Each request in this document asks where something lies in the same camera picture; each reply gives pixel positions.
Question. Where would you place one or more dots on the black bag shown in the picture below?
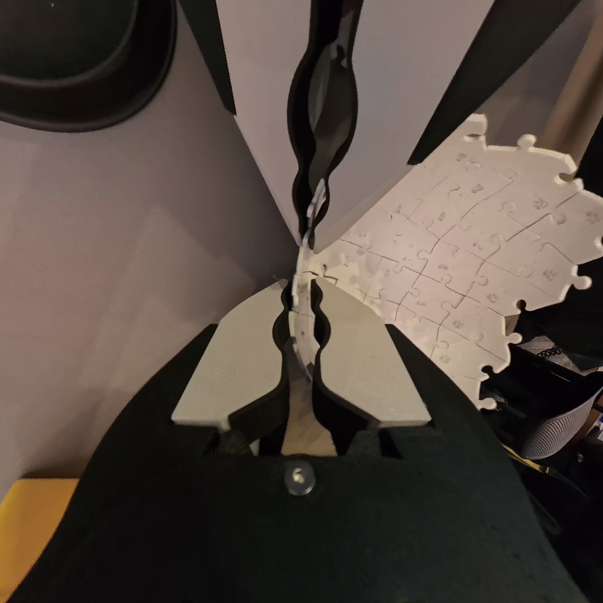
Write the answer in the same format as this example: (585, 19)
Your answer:
(546, 362)

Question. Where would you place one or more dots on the white partly built puzzle ball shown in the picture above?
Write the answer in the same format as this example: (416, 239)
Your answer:
(447, 264)

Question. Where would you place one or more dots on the black round dish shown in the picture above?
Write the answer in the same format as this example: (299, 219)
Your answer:
(70, 61)

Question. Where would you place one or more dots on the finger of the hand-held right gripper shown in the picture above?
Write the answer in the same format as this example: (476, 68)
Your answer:
(400, 94)
(264, 94)

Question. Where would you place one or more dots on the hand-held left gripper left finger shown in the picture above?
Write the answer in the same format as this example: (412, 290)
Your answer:
(235, 358)

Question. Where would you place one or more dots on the yellow box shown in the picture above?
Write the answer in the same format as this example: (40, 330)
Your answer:
(33, 518)

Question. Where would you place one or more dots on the white puzzle piece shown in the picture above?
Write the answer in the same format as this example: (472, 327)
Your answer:
(314, 207)

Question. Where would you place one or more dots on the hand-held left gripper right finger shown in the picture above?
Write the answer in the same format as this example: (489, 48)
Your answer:
(367, 367)

